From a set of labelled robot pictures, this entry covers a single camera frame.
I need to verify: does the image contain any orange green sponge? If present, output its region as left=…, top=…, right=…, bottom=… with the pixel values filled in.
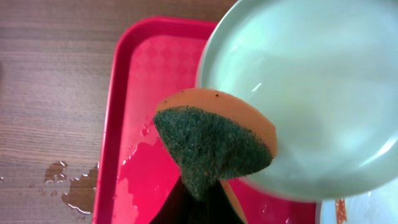
left=154, top=88, right=278, bottom=200

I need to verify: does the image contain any light blue plate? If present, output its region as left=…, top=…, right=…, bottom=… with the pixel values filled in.
left=316, top=180, right=397, bottom=224
left=198, top=0, right=397, bottom=201

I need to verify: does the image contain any red plastic tray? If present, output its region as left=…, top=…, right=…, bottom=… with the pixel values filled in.
left=92, top=16, right=318, bottom=224

